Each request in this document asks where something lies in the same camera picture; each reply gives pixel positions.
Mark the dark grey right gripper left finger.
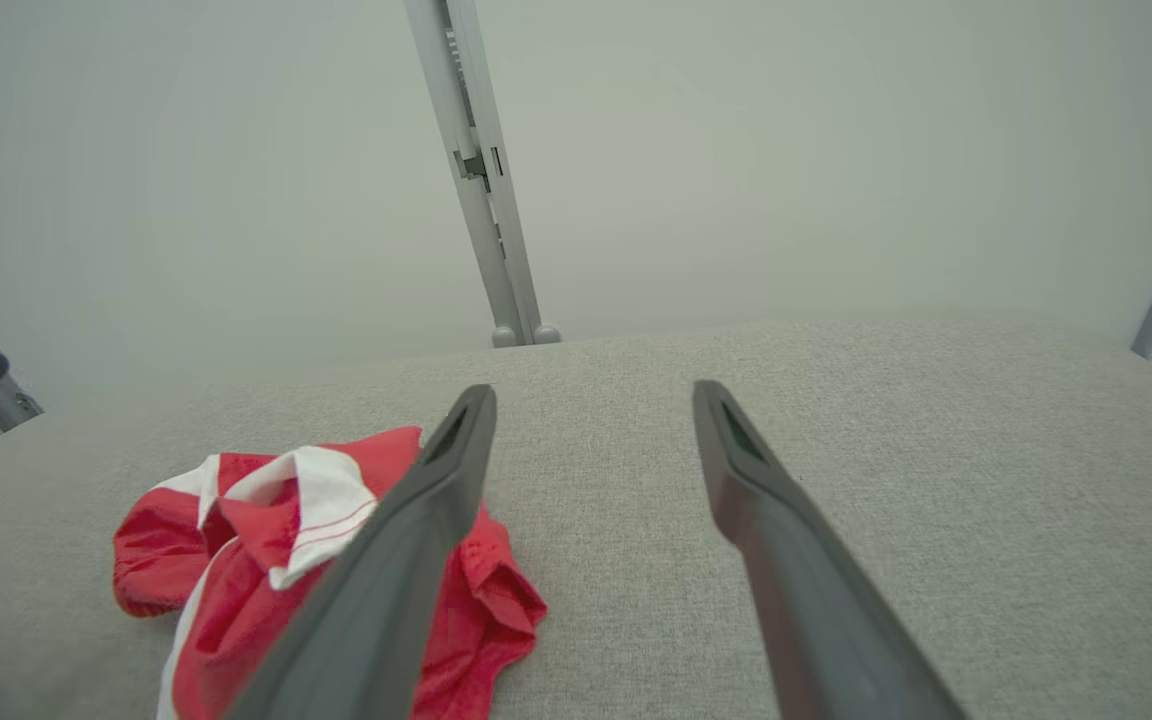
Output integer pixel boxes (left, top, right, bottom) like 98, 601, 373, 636
226, 385, 498, 720

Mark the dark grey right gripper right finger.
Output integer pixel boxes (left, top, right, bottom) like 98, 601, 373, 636
693, 380, 967, 720

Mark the grey metal frame post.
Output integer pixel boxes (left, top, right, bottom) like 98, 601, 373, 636
404, 0, 563, 349

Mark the red and white garment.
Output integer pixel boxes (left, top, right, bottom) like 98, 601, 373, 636
113, 427, 548, 720

